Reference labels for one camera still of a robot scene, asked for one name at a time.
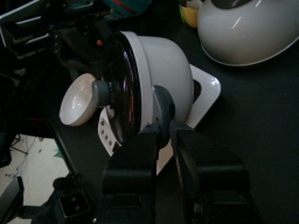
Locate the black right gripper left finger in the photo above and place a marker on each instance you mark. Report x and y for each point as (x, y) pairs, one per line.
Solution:
(130, 180)

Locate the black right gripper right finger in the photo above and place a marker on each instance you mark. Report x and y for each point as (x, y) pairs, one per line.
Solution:
(214, 180)

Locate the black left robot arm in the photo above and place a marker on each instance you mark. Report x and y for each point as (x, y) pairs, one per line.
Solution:
(48, 32)

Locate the white toy induction stove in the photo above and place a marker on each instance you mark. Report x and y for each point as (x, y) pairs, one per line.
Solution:
(206, 93)

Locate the black power plug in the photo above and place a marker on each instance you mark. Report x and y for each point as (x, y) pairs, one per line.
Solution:
(74, 204)

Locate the teal floor scrap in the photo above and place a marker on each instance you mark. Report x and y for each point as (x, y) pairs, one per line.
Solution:
(60, 153)

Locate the white bowl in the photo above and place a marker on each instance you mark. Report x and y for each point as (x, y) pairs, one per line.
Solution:
(78, 102)

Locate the yellow toy corn green husk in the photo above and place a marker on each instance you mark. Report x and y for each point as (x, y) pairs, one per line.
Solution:
(190, 16)

